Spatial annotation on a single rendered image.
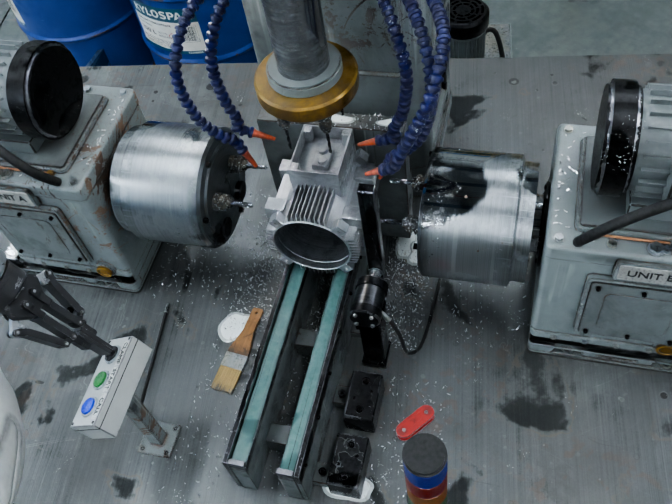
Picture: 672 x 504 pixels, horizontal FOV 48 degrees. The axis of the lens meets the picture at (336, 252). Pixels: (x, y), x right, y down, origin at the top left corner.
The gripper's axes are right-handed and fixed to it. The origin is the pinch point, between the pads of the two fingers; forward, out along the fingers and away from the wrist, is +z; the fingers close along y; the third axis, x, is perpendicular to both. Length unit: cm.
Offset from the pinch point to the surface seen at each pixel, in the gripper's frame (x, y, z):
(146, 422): 4.8, -5.7, 19.7
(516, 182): -61, 40, 29
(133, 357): -3.6, 0.1, 6.6
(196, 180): -9.1, 34.3, 0.8
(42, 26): 150, 166, -1
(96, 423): -3.5, -12.9, 5.1
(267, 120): -17, 51, 5
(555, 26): -9, 229, 133
